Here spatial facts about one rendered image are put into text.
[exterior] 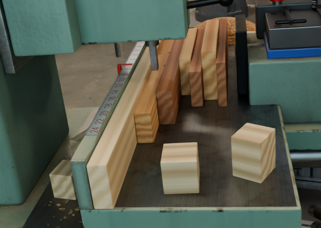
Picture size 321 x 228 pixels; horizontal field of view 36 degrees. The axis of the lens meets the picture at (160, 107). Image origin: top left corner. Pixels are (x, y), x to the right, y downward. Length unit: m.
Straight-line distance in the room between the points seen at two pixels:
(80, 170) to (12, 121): 0.22
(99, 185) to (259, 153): 0.16
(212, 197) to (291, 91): 0.23
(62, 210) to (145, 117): 0.18
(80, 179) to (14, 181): 0.22
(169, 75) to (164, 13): 0.09
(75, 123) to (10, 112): 0.26
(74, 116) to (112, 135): 0.43
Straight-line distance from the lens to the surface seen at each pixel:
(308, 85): 0.67
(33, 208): 0.70
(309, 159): 0.72
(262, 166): 0.50
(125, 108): 0.57
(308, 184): 1.73
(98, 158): 0.47
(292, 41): 0.66
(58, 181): 0.69
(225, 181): 0.51
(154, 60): 0.67
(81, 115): 0.94
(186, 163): 0.48
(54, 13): 0.62
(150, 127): 0.58
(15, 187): 0.70
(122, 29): 0.63
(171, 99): 0.62
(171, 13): 0.62
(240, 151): 0.50
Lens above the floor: 1.18
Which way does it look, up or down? 24 degrees down
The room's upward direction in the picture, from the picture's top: 6 degrees counter-clockwise
